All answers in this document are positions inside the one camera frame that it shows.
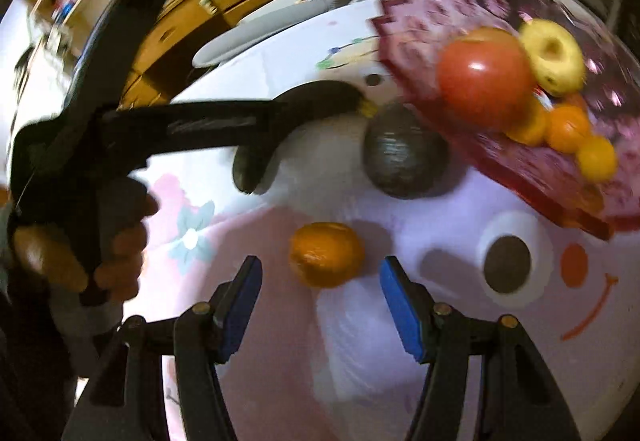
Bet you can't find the cartoon printed tablecloth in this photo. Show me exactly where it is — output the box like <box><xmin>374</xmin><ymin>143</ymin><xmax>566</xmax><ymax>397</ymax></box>
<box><xmin>124</xmin><ymin>0</ymin><xmax>639</xmax><ymax>440</ymax></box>

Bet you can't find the person's left hand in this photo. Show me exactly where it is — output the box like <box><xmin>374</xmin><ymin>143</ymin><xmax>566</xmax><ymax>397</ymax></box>
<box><xmin>1</xmin><ymin>178</ymin><xmax>158</xmax><ymax>302</ymax></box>

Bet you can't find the red apple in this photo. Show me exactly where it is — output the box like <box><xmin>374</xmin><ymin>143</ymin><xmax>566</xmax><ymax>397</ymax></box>
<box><xmin>436</xmin><ymin>27</ymin><xmax>535</xmax><ymax>130</ymax></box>

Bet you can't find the large mandarin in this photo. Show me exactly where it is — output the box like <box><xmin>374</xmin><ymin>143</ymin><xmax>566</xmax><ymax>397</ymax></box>
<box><xmin>546</xmin><ymin>104</ymin><xmax>591</xmax><ymax>154</ymax></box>
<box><xmin>504</xmin><ymin>96</ymin><xmax>549</xmax><ymax>148</ymax></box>

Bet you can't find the lone mandarin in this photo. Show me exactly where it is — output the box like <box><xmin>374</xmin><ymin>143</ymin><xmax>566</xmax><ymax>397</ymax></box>
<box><xmin>288</xmin><ymin>222</ymin><xmax>366</xmax><ymax>288</ymax></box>

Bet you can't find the blackened banana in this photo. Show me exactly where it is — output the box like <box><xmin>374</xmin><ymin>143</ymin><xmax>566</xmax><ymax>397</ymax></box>
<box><xmin>232</xmin><ymin>80</ymin><xmax>378</xmax><ymax>194</ymax></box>

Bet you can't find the dark avocado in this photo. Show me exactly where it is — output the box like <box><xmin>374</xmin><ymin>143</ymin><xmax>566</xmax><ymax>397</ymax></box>
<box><xmin>361</xmin><ymin>102</ymin><xmax>450</xmax><ymax>200</ymax></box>

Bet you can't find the wooden desk with drawers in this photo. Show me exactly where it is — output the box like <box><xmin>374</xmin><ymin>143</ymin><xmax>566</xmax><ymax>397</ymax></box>
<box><xmin>120</xmin><ymin>0</ymin><xmax>272</xmax><ymax>109</ymax></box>

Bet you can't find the brown speckled pear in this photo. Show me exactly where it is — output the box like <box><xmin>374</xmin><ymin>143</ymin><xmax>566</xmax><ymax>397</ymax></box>
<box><xmin>520</xmin><ymin>19</ymin><xmax>587</xmax><ymax>97</ymax></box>

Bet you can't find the purple glass fruit bowl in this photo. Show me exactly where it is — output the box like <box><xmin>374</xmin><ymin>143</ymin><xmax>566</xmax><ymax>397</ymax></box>
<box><xmin>373</xmin><ymin>0</ymin><xmax>639</xmax><ymax>240</ymax></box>

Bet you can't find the small yellow citrus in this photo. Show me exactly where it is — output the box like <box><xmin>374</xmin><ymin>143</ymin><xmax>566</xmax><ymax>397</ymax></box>
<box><xmin>576</xmin><ymin>136</ymin><xmax>617</xmax><ymax>183</ymax></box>

